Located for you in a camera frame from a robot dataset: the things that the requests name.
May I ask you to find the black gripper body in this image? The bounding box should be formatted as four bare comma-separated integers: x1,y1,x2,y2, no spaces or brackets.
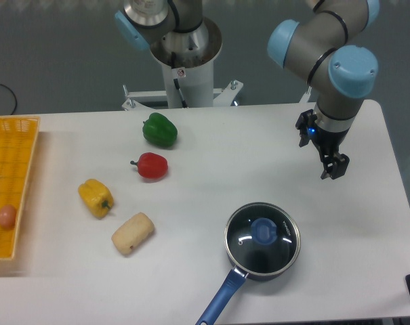
312,126,349,159

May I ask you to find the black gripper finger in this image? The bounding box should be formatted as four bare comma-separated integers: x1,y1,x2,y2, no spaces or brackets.
321,151,349,179
295,110,315,147

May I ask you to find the glass pot lid blue knob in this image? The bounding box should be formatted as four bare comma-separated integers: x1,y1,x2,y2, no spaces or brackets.
224,202,302,275

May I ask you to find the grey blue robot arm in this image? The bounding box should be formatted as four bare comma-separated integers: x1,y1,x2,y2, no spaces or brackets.
115,1,380,179

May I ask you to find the green bell pepper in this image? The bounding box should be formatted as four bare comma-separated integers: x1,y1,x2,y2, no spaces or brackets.
142,112,178,148

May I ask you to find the red bell pepper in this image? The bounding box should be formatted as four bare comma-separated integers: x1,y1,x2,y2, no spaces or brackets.
130,152,168,179

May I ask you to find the beige bread loaf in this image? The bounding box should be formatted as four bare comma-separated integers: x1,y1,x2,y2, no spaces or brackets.
111,213,155,255

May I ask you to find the yellow bell pepper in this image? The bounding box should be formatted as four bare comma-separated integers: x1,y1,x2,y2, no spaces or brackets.
78,179,114,219

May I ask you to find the yellow plastic basket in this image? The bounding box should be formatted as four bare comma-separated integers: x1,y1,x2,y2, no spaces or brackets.
0,116,40,260

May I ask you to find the brown egg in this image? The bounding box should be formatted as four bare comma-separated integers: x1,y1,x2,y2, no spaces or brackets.
0,204,17,230

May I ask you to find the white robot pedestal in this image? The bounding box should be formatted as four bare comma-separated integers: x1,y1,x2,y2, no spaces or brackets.
122,18,243,110

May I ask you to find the black cable on pedestal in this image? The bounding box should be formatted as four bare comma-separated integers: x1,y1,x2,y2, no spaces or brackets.
171,50,190,109

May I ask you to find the blue handled saucepan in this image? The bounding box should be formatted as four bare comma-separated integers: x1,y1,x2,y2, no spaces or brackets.
193,202,302,325

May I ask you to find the black cable on floor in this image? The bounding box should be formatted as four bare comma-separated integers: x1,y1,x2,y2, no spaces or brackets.
0,83,18,116

